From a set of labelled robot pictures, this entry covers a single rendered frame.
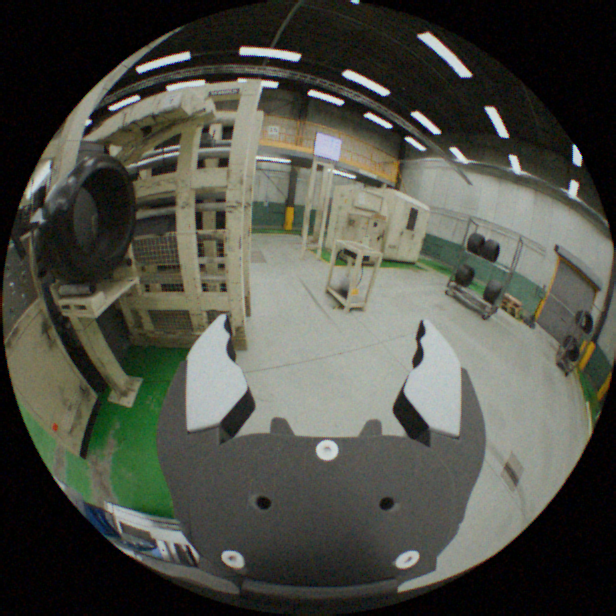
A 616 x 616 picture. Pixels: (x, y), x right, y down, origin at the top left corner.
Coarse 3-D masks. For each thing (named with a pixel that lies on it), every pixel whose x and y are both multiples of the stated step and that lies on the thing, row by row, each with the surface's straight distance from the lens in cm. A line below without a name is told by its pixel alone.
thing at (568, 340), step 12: (588, 300) 624; (576, 312) 742; (588, 312) 645; (600, 312) 638; (576, 324) 715; (588, 324) 709; (564, 348) 690; (576, 348) 708; (564, 360) 675; (576, 360) 651
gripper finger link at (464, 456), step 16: (464, 368) 10; (464, 384) 9; (464, 400) 9; (464, 416) 8; (480, 416) 9; (432, 432) 7; (464, 432) 8; (480, 432) 8; (432, 448) 7; (448, 448) 7; (464, 448) 8; (480, 448) 8; (448, 464) 7; (464, 464) 8; (480, 464) 8; (464, 480) 7; (464, 496) 7; (464, 512) 7
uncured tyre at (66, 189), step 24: (72, 168) 95; (96, 168) 95; (120, 168) 106; (72, 192) 86; (96, 192) 128; (120, 192) 123; (48, 216) 90; (72, 216) 85; (120, 216) 125; (48, 240) 89; (72, 240) 84; (96, 240) 128; (120, 240) 120; (48, 264) 98; (72, 264) 86; (96, 264) 91
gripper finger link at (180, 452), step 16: (176, 384) 9; (176, 400) 8; (160, 416) 8; (176, 416) 8; (160, 432) 8; (176, 432) 8; (192, 432) 7; (208, 432) 7; (224, 432) 7; (160, 448) 8; (176, 448) 7; (192, 448) 7; (208, 448) 7; (160, 464) 8; (176, 464) 7; (192, 464) 7; (176, 480) 7; (176, 496) 7; (176, 512) 7
